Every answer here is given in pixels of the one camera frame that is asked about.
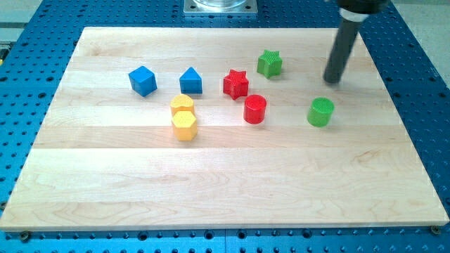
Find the blue perforated table plate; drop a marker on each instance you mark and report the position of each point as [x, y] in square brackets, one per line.
[407, 42]

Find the wooden board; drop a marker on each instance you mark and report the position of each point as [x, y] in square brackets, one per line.
[107, 158]

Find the green cylinder block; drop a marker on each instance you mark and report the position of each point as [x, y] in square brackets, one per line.
[320, 112]

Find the blue cube block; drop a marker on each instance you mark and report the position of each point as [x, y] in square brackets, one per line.
[143, 81]

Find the red star block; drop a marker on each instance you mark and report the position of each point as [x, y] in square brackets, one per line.
[236, 84]

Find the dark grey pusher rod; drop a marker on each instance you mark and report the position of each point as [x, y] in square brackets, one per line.
[341, 50]

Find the blue triangle block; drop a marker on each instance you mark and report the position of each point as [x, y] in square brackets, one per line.
[191, 82]

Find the green star block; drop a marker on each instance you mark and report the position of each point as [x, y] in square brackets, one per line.
[269, 63]

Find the yellow heart block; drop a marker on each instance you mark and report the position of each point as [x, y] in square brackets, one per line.
[182, 102]

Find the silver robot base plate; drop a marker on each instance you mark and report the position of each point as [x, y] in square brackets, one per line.
[212, 7]

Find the yellow hexagon block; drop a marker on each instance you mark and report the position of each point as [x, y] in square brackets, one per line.
[184, 125]

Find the red cylinder block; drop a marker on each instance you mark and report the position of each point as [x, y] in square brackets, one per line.
[254, 109]

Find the black tool mount with collar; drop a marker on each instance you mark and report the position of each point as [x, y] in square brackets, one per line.
[359, 10]

